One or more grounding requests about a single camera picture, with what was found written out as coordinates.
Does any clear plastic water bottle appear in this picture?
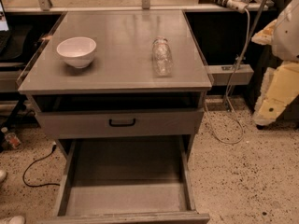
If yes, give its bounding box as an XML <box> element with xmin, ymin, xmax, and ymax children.
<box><xmin>152</xmin><ymin>36</ymin><xmax>173</xmax><ymax>77</ymax></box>

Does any small bottle on floor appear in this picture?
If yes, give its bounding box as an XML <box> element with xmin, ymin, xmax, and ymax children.
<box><xmin>1</xmin><ymin>127</ymin><xmax>21</xmax><ymax>149</ymax></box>

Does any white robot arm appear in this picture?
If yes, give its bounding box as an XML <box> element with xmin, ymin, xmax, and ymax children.
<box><xmin>251</xmin><ymin>0</ymin><xmax>299</xmax><ymax>126</ymax></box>

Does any white cable on floor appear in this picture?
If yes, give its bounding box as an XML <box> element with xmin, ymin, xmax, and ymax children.
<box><xmin>204</xmin><ymin>7</ymin><xmax>251</xmax><ymax>146</ymax></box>

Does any black cable on floor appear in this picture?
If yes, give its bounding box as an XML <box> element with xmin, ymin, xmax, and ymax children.
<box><xmin>21</xmin><ymin>143</ymin><xmax>61</xmax><ymax>189</ymax></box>

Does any white emergency stop button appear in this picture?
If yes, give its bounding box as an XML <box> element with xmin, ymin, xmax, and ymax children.
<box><xmin>227</xmin><ymin>0</ymin><xmax>247</xmax><ymax>13</ymax></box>

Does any grey metal side bracket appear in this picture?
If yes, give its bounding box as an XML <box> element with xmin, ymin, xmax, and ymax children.
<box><xmin>207</xmin><ymin>64</ymin><xmax>254</xmax><ymax>86</ymax></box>

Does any grey drawer cabinet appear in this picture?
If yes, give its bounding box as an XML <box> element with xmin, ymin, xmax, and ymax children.
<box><xmin>19</xmin><ymin>10</ymin><xmax>212</xmax><ymax>151</ymax></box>

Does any white shoe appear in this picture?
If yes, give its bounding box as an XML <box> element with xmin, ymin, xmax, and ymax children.
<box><xmin>0</xmin><ymin>216</ymin><xmax>26</xmax><ymax>224</ymax></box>

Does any open grey lower drawer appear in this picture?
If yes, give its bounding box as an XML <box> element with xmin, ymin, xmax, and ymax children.
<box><xmin>38</xmin><ymin>136</ymin><xmax>209</xmax><ymax>224</ymax></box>

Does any grey drawer with black handle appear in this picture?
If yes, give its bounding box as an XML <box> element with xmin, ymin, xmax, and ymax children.
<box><xmin>36</xmin><ymin>109</ymin><xmax>204</xmax><ymax>139</ymax></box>

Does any white ceramic bowl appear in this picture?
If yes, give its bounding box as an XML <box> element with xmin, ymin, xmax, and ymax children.
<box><xmin>56</xmin><ymin>36</ymin><xmax>96</xmax><ymax>68</ymax></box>

